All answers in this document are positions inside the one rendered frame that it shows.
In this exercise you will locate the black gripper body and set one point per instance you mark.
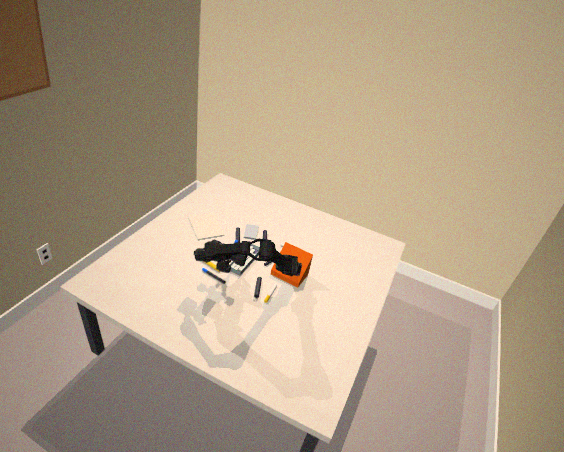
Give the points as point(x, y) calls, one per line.
point(240, 259)

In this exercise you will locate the keyboard with white letter keys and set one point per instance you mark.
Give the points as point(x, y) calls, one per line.
point(238, 269)

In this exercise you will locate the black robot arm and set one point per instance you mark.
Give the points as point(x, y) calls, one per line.
point(287, 264)

